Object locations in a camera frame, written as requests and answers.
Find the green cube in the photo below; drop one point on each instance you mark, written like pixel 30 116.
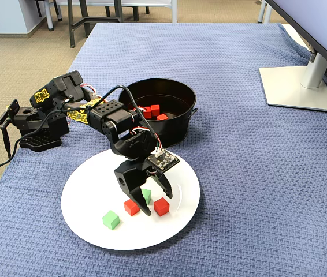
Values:
pixel 147 196
pixel 111 220

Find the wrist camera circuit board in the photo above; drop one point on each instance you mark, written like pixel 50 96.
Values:
pixel 163 163

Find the white furniture legs pair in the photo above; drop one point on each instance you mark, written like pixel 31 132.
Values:
pixel 260 13

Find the black chair legs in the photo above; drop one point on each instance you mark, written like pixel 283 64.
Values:
pixel 59 14

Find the white table leg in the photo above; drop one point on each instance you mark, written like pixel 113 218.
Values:
pixel 174 13

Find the red cube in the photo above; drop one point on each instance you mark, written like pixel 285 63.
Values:
pixel 162 116
pixel 131 207
pixel 155 109
pixel 161 206
pixel 144 111

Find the white round plate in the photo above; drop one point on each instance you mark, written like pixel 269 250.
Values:
pixel 94 231

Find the black furniture legs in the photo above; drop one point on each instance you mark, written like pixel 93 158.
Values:
pixel 136 13

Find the blue woven table cloth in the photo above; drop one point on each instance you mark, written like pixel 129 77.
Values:
pixel 238 173

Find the black metal bucket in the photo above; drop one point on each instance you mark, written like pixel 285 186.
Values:
pixel 175 130

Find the white furniture leg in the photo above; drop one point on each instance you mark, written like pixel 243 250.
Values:
pixel 50 15

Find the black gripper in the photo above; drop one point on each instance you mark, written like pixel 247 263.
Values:
pixel 129 176

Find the monitor with silver stand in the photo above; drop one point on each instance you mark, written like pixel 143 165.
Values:
pixel 325 23

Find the dark grey table frame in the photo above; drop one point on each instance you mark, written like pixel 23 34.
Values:
pixel 71 29

